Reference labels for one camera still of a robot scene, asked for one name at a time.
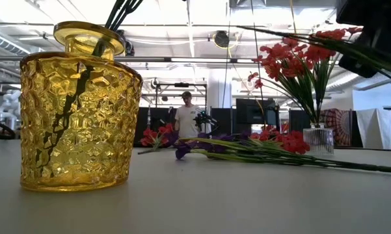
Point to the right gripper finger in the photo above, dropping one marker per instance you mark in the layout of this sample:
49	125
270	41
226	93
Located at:
359	66

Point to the red artificial flower bunch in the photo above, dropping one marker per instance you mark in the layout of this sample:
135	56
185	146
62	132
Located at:
260	136
148	138
279	52
294	144

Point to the clear ribbed glass vase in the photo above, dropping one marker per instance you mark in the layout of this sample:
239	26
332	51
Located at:
318	141

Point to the green stems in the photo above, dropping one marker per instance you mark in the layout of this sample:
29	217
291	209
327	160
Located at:
81	84

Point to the yellow textured glass vase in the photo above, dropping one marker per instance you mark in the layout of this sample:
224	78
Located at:
81	146

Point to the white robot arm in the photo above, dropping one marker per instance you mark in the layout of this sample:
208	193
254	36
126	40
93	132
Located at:
11	100

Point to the white draped cover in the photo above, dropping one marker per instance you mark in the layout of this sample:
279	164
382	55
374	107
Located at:
375	126

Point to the patterned mandala tapestry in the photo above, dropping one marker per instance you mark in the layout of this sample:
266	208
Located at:
341	126

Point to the black partition panel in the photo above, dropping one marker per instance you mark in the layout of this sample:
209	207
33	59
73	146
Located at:
222	118
159	115
294	123

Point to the black monitor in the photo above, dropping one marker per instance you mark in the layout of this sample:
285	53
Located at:
247	112

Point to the long ceiling light bar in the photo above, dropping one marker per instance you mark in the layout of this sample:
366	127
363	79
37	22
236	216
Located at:
198	60

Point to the person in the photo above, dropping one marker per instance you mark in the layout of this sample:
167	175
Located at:
187	118

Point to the black metal frame rig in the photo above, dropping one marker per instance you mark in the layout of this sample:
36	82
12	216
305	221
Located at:
182	84

